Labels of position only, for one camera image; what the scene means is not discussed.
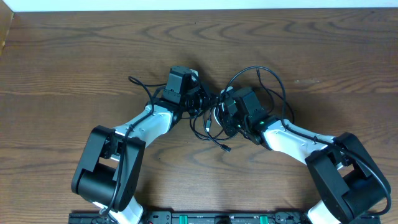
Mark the left camera cable black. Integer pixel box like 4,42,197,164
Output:
99,76,155,218

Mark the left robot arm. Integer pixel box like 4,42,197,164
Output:
71,66,217,223

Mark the camera cable black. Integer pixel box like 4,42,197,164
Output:
99,76,155,218
222,65,392,217

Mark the right camera cable black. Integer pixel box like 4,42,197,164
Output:
222,65,392,217

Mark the black USB cable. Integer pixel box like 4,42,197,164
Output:
188,68,295,153

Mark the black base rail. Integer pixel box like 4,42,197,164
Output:
68,211,381,224

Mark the white USB cable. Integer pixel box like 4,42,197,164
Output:
215,104,225,127

